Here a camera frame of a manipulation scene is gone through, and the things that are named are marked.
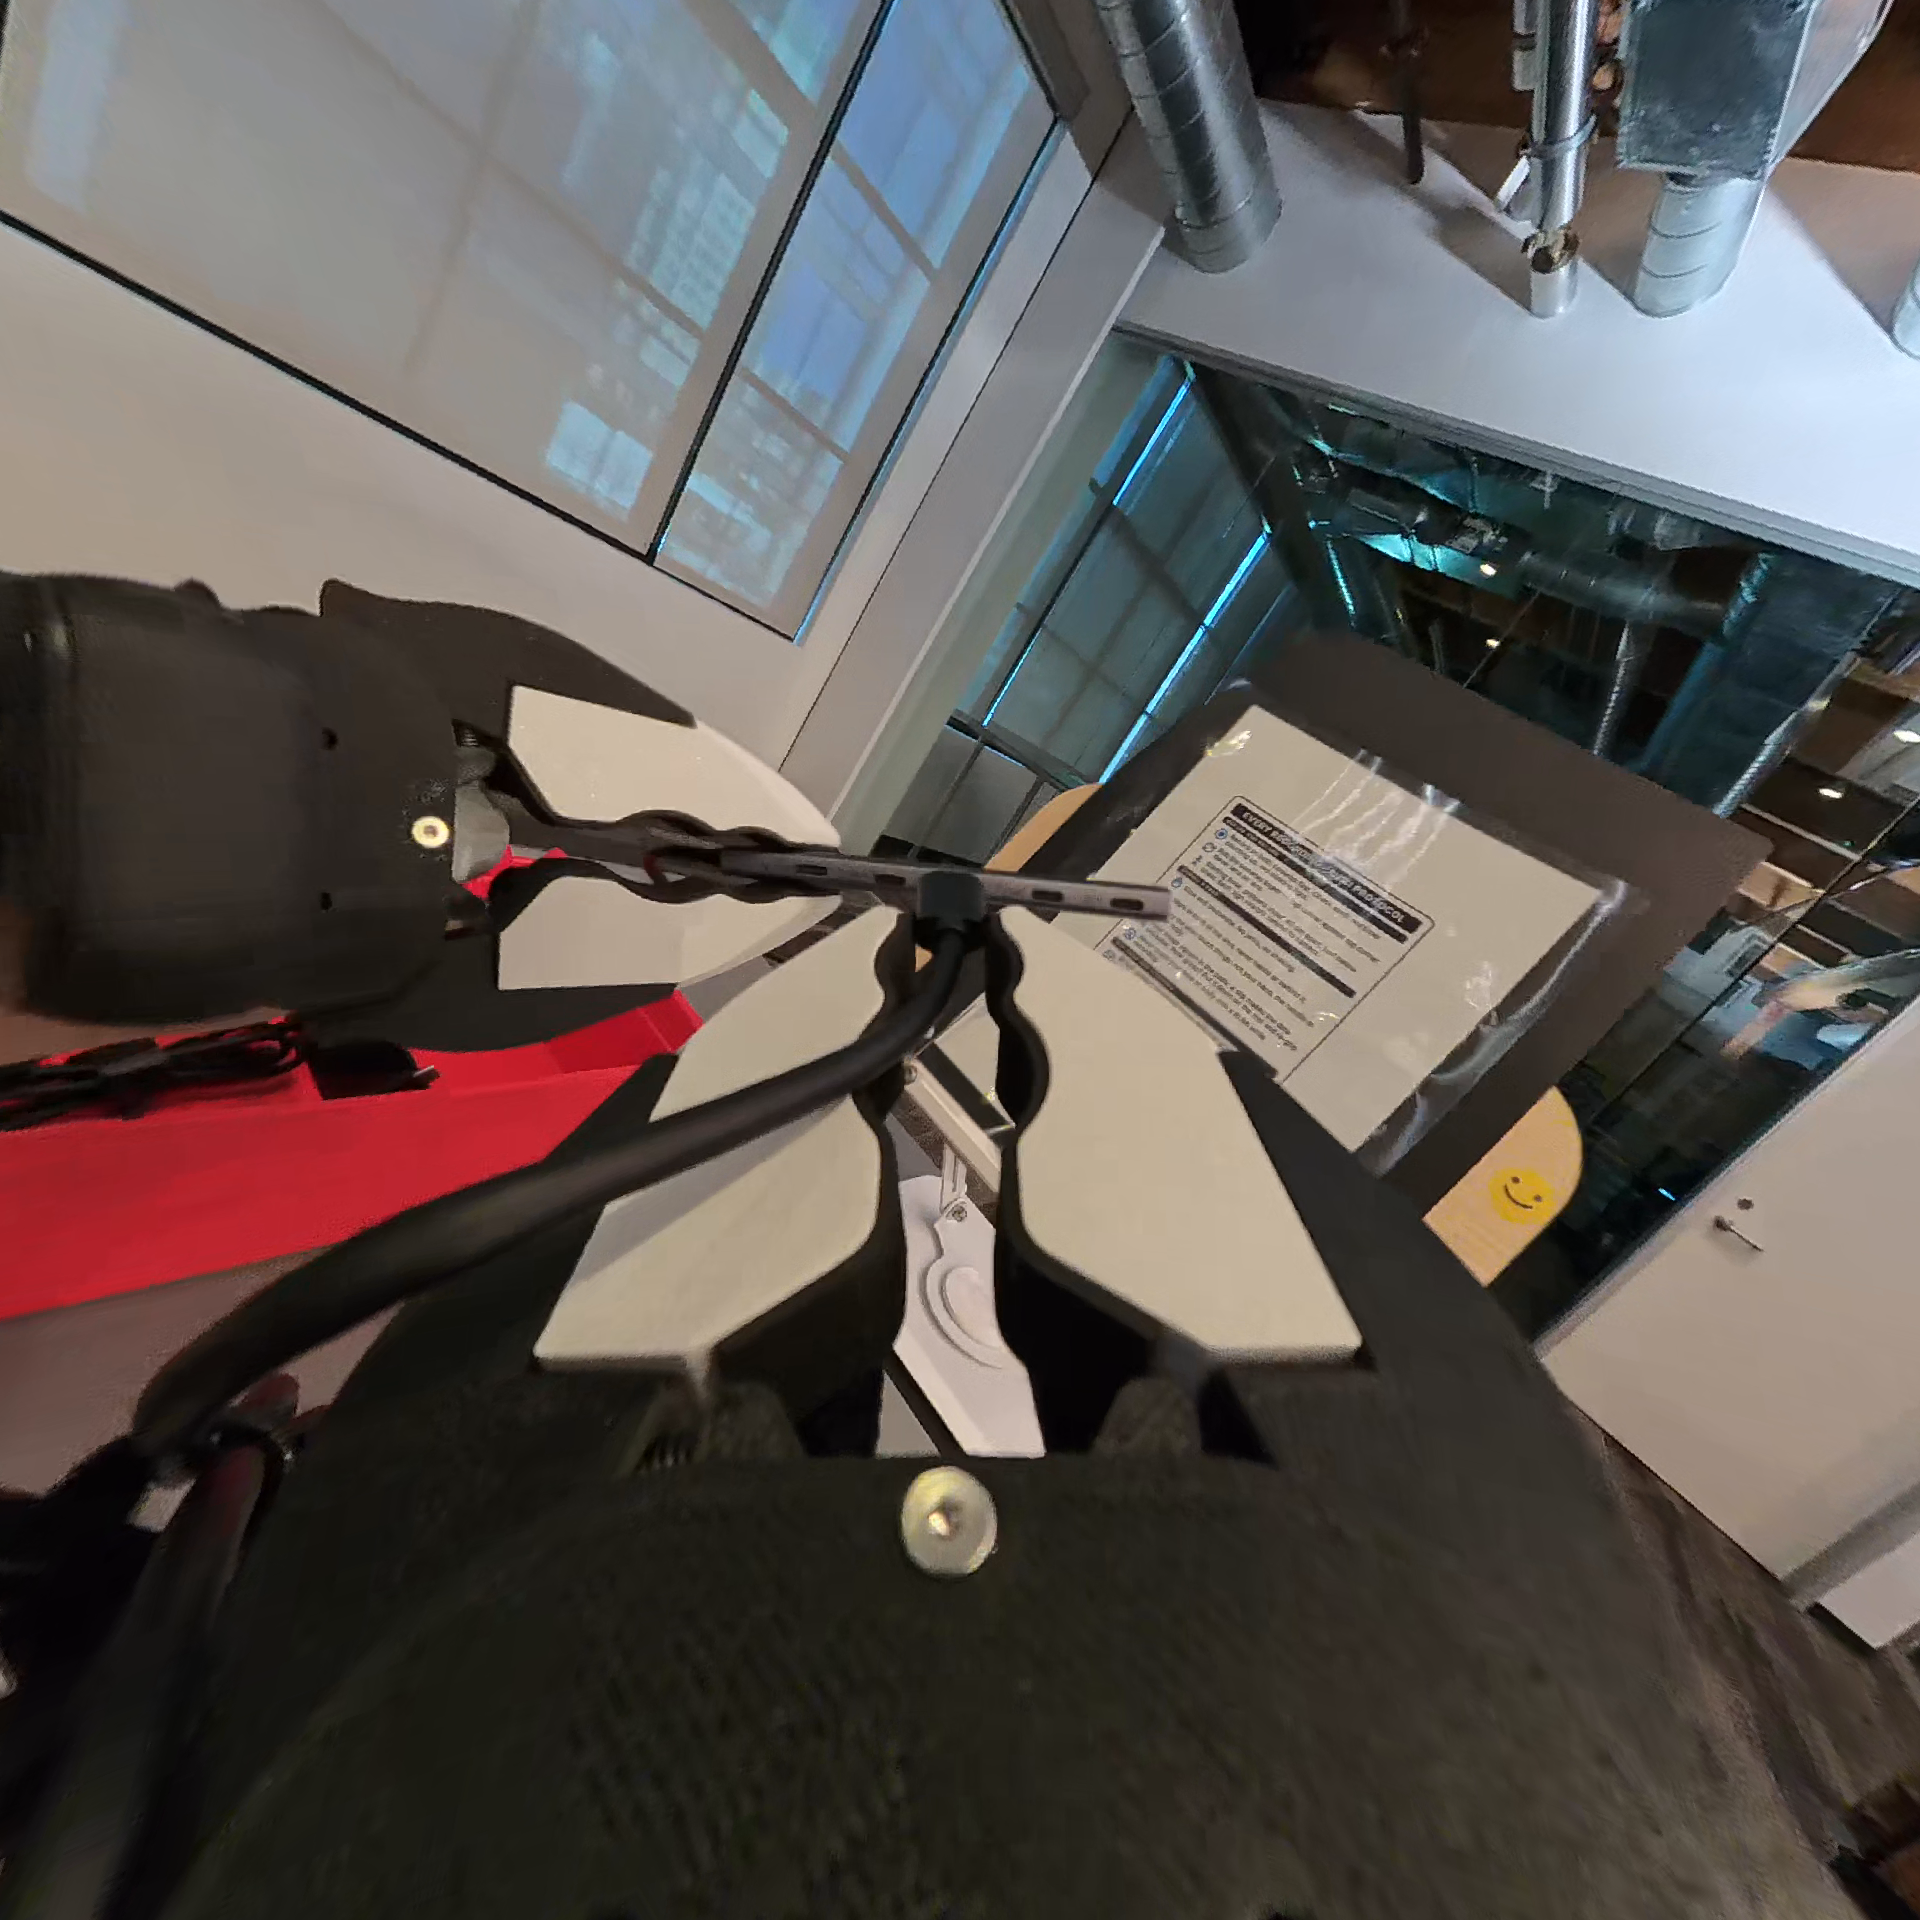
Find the light wooden board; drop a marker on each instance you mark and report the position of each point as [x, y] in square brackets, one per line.
[1480, 1237]

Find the black board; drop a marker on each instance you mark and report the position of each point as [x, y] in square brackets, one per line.
[1699, 853]

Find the shiny metal pipe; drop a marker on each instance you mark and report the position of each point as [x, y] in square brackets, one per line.
[1558, 167]

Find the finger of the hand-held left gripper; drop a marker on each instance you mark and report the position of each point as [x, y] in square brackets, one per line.
[664, 767]
[646, 946]

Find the white door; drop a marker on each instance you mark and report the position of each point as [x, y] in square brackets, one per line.
[1773, 1382]

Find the laminated instruction sheet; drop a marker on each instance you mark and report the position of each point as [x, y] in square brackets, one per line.
[1498, 936]

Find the thin black ceiling pipe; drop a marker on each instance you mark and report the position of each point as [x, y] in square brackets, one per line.
[1409, 90]

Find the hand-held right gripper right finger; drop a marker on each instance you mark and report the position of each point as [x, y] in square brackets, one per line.
[1173, 1196]

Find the yellow smiley sticker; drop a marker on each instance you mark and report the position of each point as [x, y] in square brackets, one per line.
[1518, 1196]

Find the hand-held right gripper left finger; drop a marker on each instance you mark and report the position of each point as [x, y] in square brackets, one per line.
[747, 1170]

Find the flared metal duct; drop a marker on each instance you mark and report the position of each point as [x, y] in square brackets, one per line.
[1907, 310]

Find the red box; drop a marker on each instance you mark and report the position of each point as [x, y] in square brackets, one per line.
[302, 1186]

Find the rectangular metal duct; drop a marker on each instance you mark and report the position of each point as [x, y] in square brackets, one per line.
[1709, 135]

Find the round spiral metal duct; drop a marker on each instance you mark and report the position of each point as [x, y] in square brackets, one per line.
[1198, 135]

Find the grey usb hub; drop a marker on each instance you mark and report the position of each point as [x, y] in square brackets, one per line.
[1066, 893]

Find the large window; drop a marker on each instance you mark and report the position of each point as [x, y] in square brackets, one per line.
[454, 230]

